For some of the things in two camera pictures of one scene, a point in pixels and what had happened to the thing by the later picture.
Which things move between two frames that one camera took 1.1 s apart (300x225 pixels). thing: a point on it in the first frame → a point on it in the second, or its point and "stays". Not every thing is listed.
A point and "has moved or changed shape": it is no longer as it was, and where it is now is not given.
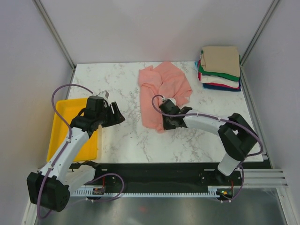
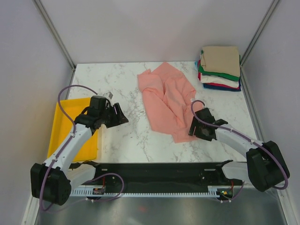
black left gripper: x=118 y=117 stays
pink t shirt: x=167 y=80 has moved or changed shape
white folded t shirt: x=219 y=80 stays
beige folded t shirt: x=223 y=59 stays
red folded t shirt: x=215 y=85 stays
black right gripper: x=166 y=126 → x=195 y=123
